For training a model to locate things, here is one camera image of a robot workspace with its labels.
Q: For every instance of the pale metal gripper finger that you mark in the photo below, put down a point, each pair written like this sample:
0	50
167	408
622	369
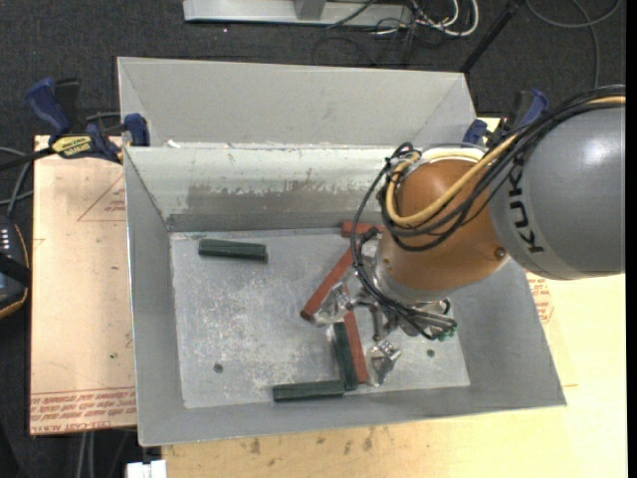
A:
382	361
332	307

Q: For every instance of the red-brown flat block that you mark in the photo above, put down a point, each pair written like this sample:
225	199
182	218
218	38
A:
357	228
357	351
329	283

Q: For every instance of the dark green flat block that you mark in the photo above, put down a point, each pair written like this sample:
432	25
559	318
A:
345	356
308	391
231	250

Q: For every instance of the grey metal bin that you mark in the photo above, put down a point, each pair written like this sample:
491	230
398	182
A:
249	316

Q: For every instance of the brown cardboard board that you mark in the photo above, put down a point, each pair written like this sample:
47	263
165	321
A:
79	287

